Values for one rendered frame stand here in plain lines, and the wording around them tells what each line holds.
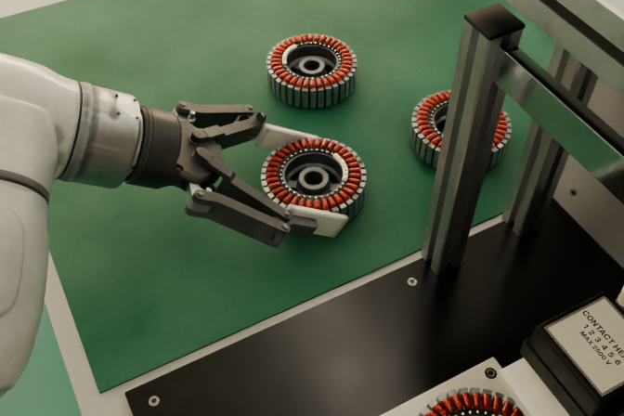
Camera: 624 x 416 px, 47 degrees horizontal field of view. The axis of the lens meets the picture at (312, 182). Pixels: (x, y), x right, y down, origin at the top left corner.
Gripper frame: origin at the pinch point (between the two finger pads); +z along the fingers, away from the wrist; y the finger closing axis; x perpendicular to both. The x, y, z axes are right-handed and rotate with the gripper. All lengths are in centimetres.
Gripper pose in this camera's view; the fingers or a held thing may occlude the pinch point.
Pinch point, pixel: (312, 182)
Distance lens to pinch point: 78.0
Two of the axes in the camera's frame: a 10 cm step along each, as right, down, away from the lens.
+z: 8.4, 1.8, 5.1
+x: -4.9, 6.7, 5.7
